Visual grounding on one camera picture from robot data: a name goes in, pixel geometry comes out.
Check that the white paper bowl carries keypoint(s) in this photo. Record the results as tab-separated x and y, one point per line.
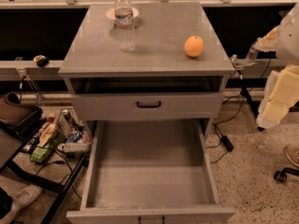
110	13

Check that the white shoe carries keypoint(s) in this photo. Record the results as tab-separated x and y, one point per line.
11	205

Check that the clear plastic water bottle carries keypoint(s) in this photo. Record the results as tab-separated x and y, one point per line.
124	22

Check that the brown bag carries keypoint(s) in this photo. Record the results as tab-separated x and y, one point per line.
18	119

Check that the open grey middle drawer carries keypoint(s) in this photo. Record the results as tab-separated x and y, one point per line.
150	172

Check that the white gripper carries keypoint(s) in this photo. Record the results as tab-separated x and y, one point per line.
289	39

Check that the closed grey top drawer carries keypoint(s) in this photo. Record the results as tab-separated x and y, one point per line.
147	106

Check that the wire basket of snacks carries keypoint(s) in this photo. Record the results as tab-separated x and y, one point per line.
66	133

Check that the green snack bag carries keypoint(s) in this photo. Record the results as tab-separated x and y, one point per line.
40	154

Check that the black yellow tape measure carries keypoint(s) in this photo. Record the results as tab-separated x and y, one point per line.
41	60

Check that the small background water bottle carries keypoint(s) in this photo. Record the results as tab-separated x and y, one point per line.
252	53

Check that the grey drawer cabinet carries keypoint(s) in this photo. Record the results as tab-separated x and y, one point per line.
95	64

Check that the black chair caster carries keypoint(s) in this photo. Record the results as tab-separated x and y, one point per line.
281	176

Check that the brown shoe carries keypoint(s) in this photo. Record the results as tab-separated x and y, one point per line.
292	154

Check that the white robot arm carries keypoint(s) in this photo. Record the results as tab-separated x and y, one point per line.
288	38

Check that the orange fruit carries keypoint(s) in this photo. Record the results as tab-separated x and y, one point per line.
194	46

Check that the black stand leg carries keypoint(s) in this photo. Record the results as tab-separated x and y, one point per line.
245	93

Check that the black table frame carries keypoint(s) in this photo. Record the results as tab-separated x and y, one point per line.
10	148

